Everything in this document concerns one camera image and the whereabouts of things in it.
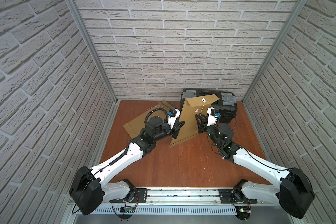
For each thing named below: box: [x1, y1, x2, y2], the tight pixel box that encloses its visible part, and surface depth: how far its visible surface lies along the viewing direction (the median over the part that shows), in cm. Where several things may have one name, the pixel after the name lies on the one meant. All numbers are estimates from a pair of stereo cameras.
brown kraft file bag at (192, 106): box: [169, 94, 220, 149], surface depth 70 cm
